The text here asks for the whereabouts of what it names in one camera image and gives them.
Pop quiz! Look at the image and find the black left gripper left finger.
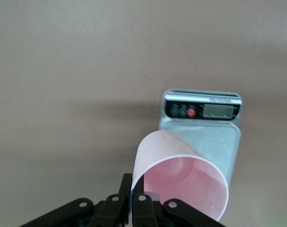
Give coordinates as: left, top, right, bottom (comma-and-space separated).
20, 173, 132, 227

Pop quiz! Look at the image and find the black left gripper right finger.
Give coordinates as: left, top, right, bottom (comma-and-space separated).
132, 178, 229, 227

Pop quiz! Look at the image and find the pink plastic cup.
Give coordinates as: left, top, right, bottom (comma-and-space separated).
130, 130, 229, 222

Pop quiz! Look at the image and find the silver digital kitchen scale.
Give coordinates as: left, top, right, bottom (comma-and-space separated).
157, 88, 243, 186

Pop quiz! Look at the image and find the brown table cover sheet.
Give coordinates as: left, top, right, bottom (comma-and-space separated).
0, 0, 287, 227

